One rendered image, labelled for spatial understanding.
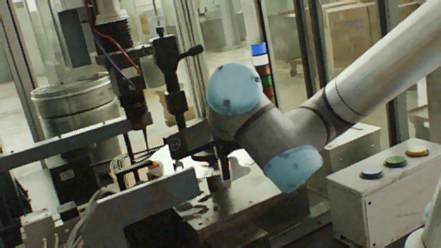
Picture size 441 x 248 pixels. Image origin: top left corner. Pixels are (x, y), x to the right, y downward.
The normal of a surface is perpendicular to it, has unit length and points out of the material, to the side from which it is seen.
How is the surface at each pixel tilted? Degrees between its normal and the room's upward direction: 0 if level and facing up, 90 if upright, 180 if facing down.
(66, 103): 90
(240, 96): 56
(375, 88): 107
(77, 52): 90
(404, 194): 90
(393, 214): 90
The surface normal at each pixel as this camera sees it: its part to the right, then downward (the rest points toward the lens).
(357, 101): -0.40, 0.59
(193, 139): -0.48, -0.20
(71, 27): 0.46, 0.16
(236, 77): 0.01, -0.33
